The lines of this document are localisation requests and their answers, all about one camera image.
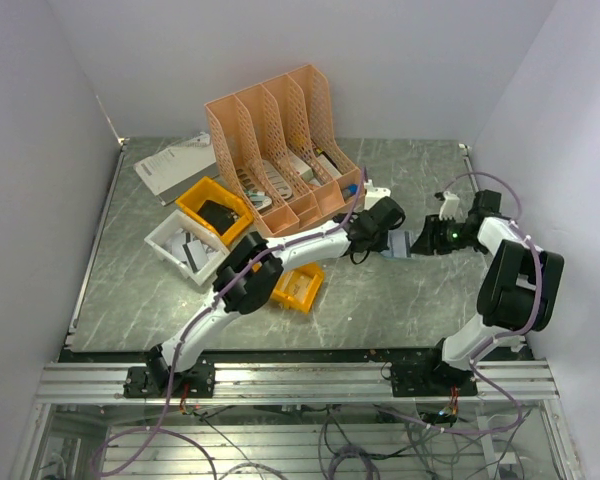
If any white bin with cards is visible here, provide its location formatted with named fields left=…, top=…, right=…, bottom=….
left=144, top=211, right=229, bottom=286

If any white paper booklet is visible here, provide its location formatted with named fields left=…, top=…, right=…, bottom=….
left=134, top=132, right=219, bottom=206

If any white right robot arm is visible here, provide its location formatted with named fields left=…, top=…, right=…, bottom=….
left=411, top=190, right=565, bottom=396

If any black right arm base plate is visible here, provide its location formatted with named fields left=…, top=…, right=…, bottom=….
left=381, top=363, right=478, bottom=398

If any yellow bin with cards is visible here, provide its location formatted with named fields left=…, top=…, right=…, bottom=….
left=270, top=263, right=325, bottom=314

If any peach plastic file organizer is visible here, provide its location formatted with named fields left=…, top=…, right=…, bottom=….
left=205, top=64, right=365, bottom=237

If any aluminium frame rail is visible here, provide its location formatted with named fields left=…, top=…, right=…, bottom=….
left=35, top=361, right=559, bottom=405

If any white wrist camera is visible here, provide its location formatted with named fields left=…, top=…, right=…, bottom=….
left=364, top=182, right=391, bottom=210
left=434, top=190, right=460, bottom=221

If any yellow bin with black items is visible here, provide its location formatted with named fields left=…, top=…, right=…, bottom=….
left=175, top=177, right=254, bottom=246

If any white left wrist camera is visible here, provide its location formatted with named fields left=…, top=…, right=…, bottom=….
left=364, top=182, right=391, bottom=210

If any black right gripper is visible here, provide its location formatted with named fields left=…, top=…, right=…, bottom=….
left=410, top=214, right=482, bottom=256

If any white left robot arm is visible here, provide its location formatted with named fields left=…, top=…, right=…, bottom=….
left=139, top=197, right=406, bottom=397

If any white stapler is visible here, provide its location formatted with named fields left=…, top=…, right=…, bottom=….
left=246, top=190, right=273, bottom=212

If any blue capped bottle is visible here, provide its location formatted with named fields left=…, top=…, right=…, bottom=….
left=341, top=184, right=358, bottom=200

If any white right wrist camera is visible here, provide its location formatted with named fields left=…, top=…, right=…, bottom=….
left=434, top=190, right=460, bottom=221

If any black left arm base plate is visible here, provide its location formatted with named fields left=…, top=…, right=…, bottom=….
left=123, top=363, right=217, bottom=399

